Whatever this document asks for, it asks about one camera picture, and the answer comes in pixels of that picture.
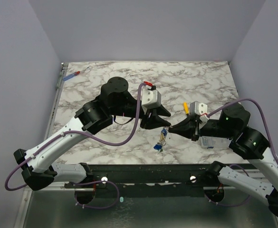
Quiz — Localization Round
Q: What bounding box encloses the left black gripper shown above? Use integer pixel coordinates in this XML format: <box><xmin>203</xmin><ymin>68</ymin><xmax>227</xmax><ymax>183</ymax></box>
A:
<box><xmin>112</xmin><ymin>99</ymin><xmax>172</xmax><ymax>129</ymax></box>

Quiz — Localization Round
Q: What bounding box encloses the blue tag key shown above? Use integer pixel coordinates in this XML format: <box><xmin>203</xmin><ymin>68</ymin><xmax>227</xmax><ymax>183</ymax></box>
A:
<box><xmin>153</xmin><ymin>144</ymin><xmax>163</xmax><ymax>152</ymax></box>

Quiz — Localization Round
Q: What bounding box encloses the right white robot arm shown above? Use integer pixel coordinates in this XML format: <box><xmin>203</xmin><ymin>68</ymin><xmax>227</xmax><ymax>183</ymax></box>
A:
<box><xmin>169</xmin><ymin>101</ymin><xmax>278</xmax><ymax>217</ymax></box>

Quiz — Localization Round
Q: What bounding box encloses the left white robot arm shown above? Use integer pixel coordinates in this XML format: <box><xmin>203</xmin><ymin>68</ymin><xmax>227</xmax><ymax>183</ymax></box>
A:
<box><xmin>13</xmin><ymin>77</ymin><xmax>171</xmax><ymax>190</ymax></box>

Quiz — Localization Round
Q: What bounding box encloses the yellow key tag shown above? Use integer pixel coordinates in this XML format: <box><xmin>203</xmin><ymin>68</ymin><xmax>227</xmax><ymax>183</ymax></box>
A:
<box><xmin>160</xmin><ymin>133</ymin><xmax>166</xmax><ymax>140</ymax></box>

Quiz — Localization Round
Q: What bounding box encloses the clear plastic screw box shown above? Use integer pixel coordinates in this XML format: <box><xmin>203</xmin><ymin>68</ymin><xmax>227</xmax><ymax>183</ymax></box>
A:
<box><xmin>199</xmin><ymin>136</ymin><xmax>231</xmax><ymax>149</ymax></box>

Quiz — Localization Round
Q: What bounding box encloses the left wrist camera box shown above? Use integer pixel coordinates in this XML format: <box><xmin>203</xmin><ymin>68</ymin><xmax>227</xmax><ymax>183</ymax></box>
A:
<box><xmin>141</xmin><ymin>81</ymin><xmax>161</xmax><ymax>112</ymax></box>

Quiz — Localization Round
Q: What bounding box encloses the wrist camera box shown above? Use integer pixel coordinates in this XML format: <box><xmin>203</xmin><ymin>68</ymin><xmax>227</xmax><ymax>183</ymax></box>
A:
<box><xmin>141</xmin><ymin>81</ymin><xmax>161</xmax><ymax>112</ymax></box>
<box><xmin>189</xmin><ymin>101</ymin><xmax>209</xmax><ymax>123</ymax></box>

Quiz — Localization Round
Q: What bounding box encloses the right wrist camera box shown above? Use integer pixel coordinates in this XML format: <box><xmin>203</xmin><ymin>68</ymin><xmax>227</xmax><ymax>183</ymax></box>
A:
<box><xmin>189</xmin><ymin>101</ymin><xmax>209</xmax><ymax>123</ymax></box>

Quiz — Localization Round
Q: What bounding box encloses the yellow handled screwdriver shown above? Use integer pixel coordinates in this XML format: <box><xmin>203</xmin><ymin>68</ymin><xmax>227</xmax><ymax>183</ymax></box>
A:
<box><xmin>183</xmin><ymin>102</ymin><xmax>190</xmax><ymax>116</ymax></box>

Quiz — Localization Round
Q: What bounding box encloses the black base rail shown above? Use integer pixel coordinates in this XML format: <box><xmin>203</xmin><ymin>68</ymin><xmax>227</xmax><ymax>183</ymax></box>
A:
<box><xmin>65</xmin><ymin>161</ymin><xmax>225</xmax><ymax>198</ymax></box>

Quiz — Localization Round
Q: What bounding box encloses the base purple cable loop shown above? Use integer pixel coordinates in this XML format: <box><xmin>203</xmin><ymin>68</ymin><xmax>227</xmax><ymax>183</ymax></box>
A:
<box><xmin>74</xmin><ymin>179</ymin><xmax>120</xmax><ymax>210</ymax></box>

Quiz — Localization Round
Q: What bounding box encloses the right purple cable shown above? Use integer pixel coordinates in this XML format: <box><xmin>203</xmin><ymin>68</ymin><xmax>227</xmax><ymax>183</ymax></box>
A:
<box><xmin>206</xmin><ymin>98</ymin><xmax>278</xmax><ymax>180</ymax></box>

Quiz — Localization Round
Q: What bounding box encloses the blue handled screwdriver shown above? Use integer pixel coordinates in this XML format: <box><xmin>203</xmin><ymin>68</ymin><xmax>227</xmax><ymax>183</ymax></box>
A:
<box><xmin>62</xmin><ymin>66</ymin><xmax>90</xmax><ymax>82</ymax></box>

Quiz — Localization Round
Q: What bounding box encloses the left aluminium side rail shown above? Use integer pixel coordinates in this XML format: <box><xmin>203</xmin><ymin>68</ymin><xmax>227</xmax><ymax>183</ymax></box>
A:
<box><xmin>40</xmin><ymin>62</ymin><xmax>69</xmax><ymax>143</ymax></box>

